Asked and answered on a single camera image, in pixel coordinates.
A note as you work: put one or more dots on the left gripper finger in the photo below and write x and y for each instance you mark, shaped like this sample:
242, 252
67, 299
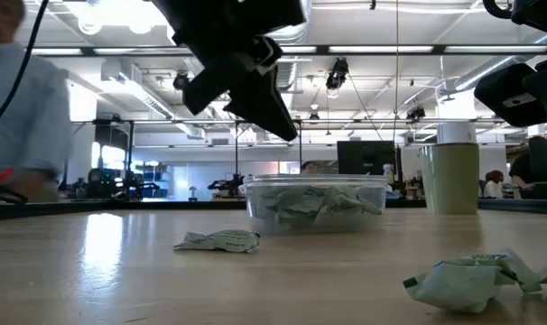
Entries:
264, 106
208, 92

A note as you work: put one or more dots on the clear plastic bin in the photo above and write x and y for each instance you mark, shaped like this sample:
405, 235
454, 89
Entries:
260, 225

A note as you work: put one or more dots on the black ceiling spotlight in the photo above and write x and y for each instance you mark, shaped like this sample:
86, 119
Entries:
179, 81

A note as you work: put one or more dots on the person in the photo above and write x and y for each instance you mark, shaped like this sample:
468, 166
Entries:
308, 168
25, 113
533, 167
494, 185

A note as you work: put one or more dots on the black monitor back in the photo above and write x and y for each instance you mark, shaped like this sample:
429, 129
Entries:
368, 155

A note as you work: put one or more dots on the pale green cup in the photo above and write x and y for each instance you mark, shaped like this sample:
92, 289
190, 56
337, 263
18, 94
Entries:
454, 180

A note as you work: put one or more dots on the black crossbar with light strips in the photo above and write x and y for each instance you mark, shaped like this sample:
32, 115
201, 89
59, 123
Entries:
382, 49

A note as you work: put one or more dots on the person's hand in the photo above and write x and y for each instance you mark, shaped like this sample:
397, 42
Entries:
30, 187

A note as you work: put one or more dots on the red and black tool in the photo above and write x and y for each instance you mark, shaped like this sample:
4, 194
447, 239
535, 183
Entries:
2, 194

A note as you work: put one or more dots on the black overhead camera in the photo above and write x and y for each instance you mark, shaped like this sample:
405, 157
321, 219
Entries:
336, 74

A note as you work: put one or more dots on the black background frame stand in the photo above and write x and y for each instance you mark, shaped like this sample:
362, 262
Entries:
129, 153

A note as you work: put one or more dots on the black ceiling camera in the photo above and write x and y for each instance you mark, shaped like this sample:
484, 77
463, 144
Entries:
416, 113

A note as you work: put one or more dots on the black aluminium table frame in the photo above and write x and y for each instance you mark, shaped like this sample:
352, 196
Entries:
75, 210

